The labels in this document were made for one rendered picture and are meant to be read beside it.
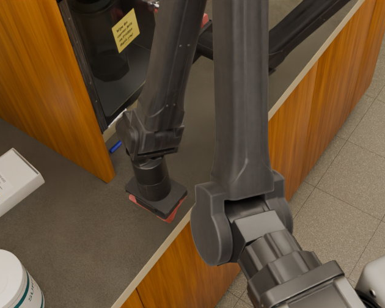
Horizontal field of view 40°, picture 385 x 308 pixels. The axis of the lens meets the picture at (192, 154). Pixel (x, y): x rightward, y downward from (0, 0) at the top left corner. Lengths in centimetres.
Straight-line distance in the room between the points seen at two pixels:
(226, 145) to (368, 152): 198
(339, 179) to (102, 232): 142
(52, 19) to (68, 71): 12
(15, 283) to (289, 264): 63
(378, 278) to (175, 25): 39
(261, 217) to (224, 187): 5
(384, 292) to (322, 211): 182
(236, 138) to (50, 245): 76
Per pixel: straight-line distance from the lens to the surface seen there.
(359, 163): 252
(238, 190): 61
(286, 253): 59
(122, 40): 126
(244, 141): 59
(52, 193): 134
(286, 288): 54
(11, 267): 110
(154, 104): 78
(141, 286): 133
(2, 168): 138
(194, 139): 136
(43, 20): 97
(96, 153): 122
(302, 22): 112
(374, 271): 54
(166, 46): 72
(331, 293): 55
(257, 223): 61
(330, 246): 228
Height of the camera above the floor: 201
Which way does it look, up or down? 53 degrees down
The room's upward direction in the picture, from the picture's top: 7 degrees counter-clockwise
